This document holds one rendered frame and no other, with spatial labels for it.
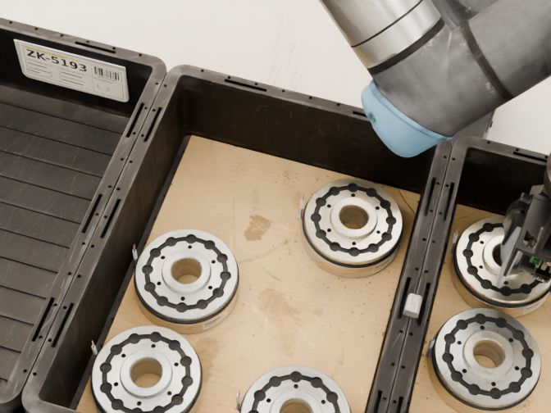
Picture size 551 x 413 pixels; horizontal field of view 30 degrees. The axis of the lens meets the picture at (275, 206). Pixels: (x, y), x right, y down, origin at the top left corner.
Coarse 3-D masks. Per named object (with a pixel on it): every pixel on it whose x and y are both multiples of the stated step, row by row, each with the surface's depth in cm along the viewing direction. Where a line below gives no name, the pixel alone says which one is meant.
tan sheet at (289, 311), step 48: (192, 144) 113; (192, 192) 110; (240, 192) 110; (288, 192) 110; (240, 240) 107; (288, 240) 107; (240, 288) 104; (288, 288) 104; (336, 288) 104; (384, 288) 104; (192, 336) 101; (240, 336) 101; (288, 336) 101; (336, 336) 101; (384, 336) 102; (144, 384) 98; (240, 384) 98
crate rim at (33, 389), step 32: (160, 96) 104; (256, 96) 105; (288, 96) 105; (128, 160) 100; (448, 160) 101; (128, 192) 98; (96, 256) 94; (416, 256) 95; (416, 288) 93; (64, 320) 92; (384, 352) 90; (32, 384) 87; (384, 384) 88
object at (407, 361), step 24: (456, 144) 102; (480, 144) 102; (504, 144) 102; (456, 168) 101; (456, 192) 99; (432, 240) 96; (432, 264) 95; (432, 288) 93; (408, 336) 91; (408, 360) 90; (408, 384) 88
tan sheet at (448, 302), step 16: (464, 208) 110; (464, 224) 109; (448, 256) 107; (448, 272) 106; (448, 288) 105; (448, 304) 104; (464, 304) 104; (544, 304) 104; (432, 320) 103; (528, 320) 103; (544, 320) 103; (432, 336) 102; (544, 336) 102; (544, 352) 101; (544, 368) 100; (416, 384) 99; (432, 384) 99; (544, 384) 100; (416, 400) 98; (432, 400) 98; (528, 400) 99; (544, 400) 99
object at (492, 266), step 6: (492, 240) 104; (498, 240) 104; (486, 246) 103; (492, 246) 103; (498, 246) 104; (486, 252) 103; (492, 252) 103; (486, 258) 102; (492, 258) 102; (486, 264) 102; (492, 264) 102; (492, 270) 102; (498, 270) 102; (510, 270) 102; (516, 270) 102; (498, 276) 102; (510, 276) 101; (516, 276) 102
